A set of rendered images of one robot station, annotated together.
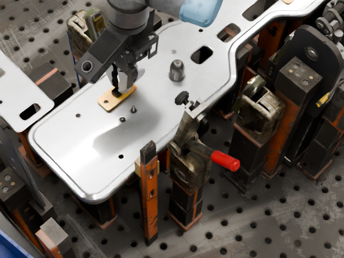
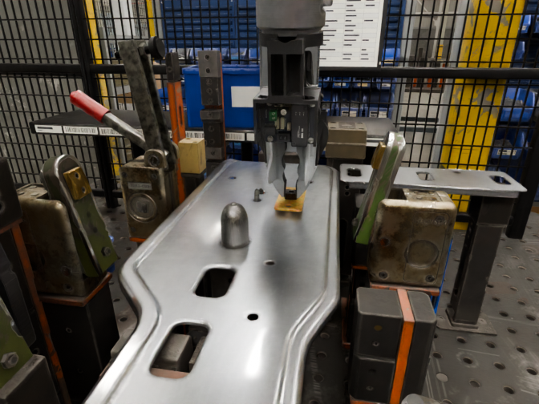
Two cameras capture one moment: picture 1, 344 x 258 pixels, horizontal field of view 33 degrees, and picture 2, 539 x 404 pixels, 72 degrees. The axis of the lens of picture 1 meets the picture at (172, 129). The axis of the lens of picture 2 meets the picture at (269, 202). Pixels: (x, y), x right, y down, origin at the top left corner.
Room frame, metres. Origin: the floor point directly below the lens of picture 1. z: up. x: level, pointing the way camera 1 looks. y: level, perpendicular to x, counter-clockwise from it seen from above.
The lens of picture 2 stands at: (1.02, -0.18, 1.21)
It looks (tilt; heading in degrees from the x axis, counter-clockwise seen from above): 23 degrees down; 147
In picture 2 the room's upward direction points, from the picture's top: straight up
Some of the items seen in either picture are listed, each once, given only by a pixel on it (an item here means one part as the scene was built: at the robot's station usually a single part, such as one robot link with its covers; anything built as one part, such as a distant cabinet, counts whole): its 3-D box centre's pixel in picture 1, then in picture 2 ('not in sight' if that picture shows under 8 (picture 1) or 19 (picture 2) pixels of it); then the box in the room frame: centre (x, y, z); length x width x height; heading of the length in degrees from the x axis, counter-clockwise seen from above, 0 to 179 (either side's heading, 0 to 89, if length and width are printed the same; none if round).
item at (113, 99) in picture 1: (116, 92); (291, 195); (0.62, 0.12, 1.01); 0.08 x 0.04 x 0.01; 137
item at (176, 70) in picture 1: (176, 70); (234, 228); (0.68, -0.01, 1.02); 0.03 x 0.03 x 0.07
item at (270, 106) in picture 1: (251, 143); (77, 330); (0.59, -0.18, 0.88); 0.11 x 0.09 x 0.37; 47
